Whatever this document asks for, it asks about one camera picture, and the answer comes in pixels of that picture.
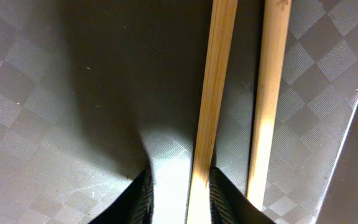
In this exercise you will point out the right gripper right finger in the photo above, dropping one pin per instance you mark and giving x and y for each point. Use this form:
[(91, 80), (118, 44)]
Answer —
[(228, 205)]

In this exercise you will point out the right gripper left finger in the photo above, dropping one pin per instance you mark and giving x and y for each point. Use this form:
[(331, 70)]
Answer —
[(134, 206)]

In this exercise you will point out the wooden chopstick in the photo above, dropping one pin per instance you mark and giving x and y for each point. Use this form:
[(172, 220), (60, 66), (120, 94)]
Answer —
[(219, 44), (274, 38)]

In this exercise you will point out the brown serving tray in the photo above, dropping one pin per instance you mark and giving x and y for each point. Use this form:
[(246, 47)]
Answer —
[(91, 92)]

